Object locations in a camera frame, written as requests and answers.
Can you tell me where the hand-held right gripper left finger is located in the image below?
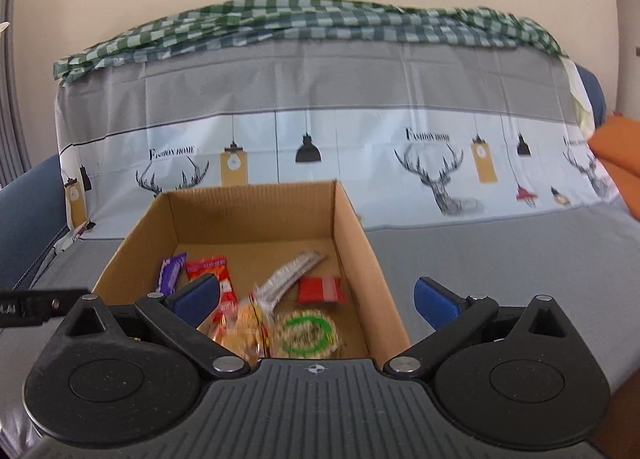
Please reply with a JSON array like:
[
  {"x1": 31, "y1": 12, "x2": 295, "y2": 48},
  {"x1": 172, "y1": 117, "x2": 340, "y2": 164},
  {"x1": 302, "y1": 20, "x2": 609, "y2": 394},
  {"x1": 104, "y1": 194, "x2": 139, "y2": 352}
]
[{"x1": 65, "y1": 273, "x2": 252, "y2": 380}]

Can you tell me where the grey curtain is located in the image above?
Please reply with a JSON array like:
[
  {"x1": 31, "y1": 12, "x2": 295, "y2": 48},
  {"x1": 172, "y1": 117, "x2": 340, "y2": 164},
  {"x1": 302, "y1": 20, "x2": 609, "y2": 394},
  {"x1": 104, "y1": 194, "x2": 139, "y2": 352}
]
[{"x1": 0, "y1": 0, "x2": 32, "y2": 187}]

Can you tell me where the orange biscuit packet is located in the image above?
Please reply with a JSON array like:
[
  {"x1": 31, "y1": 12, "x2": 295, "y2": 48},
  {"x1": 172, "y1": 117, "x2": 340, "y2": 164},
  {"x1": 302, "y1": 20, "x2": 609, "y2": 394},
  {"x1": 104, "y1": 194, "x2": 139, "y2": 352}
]
[{"x1": 210, "y1": 293, "x2": 272, "y2": 358}]

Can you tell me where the orange red snack packet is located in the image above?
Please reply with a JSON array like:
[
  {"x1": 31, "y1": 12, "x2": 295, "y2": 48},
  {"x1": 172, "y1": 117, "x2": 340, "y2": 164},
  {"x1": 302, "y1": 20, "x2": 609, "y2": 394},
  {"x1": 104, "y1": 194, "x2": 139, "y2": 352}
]
[{"x1": 185, "y1": 256, "x2": 237, "y2": 326}]

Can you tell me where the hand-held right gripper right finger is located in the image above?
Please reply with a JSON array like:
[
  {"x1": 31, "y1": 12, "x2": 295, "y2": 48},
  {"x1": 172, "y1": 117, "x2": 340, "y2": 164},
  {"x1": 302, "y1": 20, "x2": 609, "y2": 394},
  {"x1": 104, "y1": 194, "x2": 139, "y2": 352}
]
[{"x1": 383, "y1": 276, "x2": 569, "y2": 381}]

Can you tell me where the orange cushion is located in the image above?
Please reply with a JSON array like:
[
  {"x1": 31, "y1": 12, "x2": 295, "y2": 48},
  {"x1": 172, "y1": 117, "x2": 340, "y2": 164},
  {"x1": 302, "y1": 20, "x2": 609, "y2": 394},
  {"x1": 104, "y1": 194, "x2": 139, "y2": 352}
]
[{"x1": 587, "y1": 111, "x2": 640, "y2": 220}]

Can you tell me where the clear round pastry packet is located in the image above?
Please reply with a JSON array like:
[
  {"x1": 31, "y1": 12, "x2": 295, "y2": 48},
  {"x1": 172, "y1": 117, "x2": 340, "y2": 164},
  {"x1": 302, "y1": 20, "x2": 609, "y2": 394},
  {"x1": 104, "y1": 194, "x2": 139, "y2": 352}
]
[{"x1": 270, "y1": 306, "x2": 344, "y2": 361}]

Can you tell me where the purple snack packet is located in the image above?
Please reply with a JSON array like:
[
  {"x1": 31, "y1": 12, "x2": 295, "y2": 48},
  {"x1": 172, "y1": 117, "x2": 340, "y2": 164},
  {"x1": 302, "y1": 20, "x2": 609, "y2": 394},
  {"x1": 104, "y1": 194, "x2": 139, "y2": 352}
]
[{"x1": 158, "y1": 252, "x2": 187, "y2": 293}]

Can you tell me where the silver snack bar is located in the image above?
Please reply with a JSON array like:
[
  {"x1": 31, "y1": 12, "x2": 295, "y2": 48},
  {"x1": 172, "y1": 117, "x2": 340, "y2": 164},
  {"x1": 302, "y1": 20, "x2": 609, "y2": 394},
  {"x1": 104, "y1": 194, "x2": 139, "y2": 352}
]
[{"x1": 252, "y1": 249, "x2": 326, "y2": 311}]

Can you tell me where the green checkered cloth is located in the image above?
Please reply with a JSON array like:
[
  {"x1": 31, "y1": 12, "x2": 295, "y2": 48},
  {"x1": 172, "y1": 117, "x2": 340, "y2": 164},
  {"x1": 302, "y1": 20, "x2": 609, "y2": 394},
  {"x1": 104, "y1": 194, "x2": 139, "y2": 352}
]
[{"x1": 52, "y1": 0, "x2": 569, "y2": 88}]

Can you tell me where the brown cardboard box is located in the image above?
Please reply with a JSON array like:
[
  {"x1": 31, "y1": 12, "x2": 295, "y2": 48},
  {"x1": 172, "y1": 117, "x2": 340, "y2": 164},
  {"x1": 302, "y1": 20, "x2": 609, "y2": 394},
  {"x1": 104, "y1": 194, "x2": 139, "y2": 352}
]
[{"x1": 92, "y1": 179, "x2": 412, "y2": 371}]

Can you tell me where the deer print cloth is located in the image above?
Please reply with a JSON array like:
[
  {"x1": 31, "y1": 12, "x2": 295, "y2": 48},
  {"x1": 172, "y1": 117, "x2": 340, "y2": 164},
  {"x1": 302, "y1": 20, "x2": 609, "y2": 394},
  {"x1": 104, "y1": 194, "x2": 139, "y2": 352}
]
[{"x1": 0, "y1": 31, "x2": 640, "y2": 440}]

